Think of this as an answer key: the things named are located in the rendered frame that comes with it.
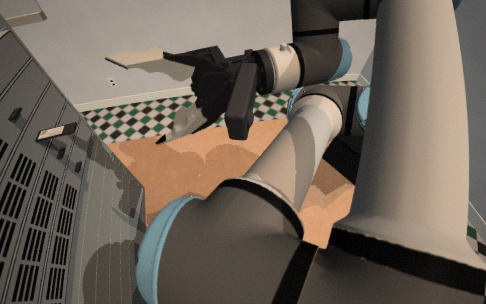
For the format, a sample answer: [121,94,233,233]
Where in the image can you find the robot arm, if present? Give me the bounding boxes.
[135,0,486,304]

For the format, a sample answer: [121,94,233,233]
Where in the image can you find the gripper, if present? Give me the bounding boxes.
[105,45,274,145]

